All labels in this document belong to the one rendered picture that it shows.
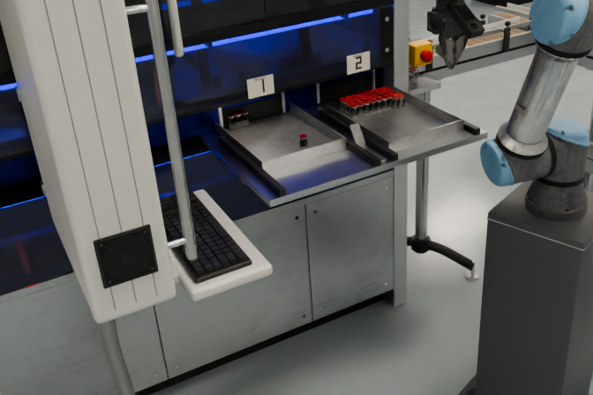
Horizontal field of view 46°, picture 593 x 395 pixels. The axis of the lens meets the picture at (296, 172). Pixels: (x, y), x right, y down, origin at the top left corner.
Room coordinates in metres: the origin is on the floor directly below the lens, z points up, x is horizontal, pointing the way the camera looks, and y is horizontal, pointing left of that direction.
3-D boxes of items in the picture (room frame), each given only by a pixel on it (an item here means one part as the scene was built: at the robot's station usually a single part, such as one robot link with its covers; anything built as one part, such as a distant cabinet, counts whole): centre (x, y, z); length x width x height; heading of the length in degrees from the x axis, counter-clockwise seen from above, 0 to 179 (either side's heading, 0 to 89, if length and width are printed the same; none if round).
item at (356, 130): (1.74, -0.20, 0.91); 0.14 x 0.03 x 0.06; 26
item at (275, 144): (1.86, 0.05, 0.90); 0.34 x 0.26 x 0.04; 26
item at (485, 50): (2.48, -0.62, 0.92); 0.69 x 0.15 x 0.16; 116
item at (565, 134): (1.52, -0.65, 0.96); 0.13 x 0.12 x 0.14; 106
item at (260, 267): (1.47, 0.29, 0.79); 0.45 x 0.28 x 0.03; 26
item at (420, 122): (1.92, -0.30, 0.90); 0.34 x 0.26 x 0.04; 26
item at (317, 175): (1.87, -0.14, 0.87); 0.70 x 0.48 x 0.02; 116
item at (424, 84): (2.27, -0.43, 0.87); 0.14 x 0.13 x 0.02; 26
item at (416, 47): (2.22, -0.43, 0.99); 0.08 x 0.07 x 0.07; 26
